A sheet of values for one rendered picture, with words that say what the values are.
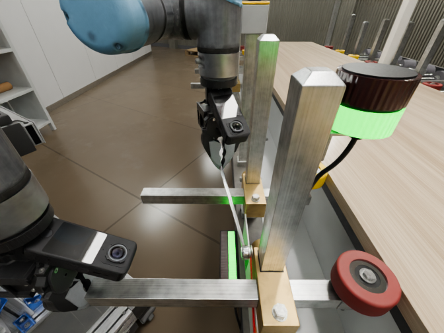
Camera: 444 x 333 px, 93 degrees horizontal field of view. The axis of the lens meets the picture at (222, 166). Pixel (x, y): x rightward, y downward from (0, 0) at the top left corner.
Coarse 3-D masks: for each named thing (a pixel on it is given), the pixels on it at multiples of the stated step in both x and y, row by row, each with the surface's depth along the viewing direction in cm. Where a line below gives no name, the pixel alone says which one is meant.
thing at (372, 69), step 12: (348, 72) 17; (360, 72) 16; (372, 72) 16; (384, 72) 16; (396, 72) 16; (408, 72) 16; (360, 108) 17; (336, 132) 19; (348, 144) 22; (324, 156) 20; (324, 168) 24
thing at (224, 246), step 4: (224, 232) 59; (224, 236) 58; (224, 240) 57; (224, 244) 56; (224, 248) 55; (224, 252) 54; (224, 256) 54; (224, 260) 53; (224, 264) 52; (224, 268) 51; (224, 272) 50; (224, 276) 50
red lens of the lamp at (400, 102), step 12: (336, 72) 18; (348, 84) 17; (360, 84) 16; (372, 84) 16; (384, 84) 15; (396, 84) 15; (408, 84) 15; (348, 96) 17; (360, 96) 16; (372, 96) 16; (384, 96) 16; (396, 96) 16; (408, 96) 16; (372, 108) 16; (384, 108) 16; (396, 108) 16
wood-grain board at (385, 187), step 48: (288, 48) 200; (432, 96) 91; (336, 144) 59; (384, 144) 59; (432, 144) 59; (336, 192) 45; (384, 192) 44; (432, 192) 44; (384, 240) 35; (432, 240) 35; (432, 288) 29
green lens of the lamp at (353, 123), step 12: (348, 108) 17; (336, 120) 18; (348, 120) 18; (360, 120) 17; (372, 120) 17; (384, 120) 17; (396, 120) 17; (348, 132) 18; (360, 132) 18; (372, 132) 17; (384, 132) 17
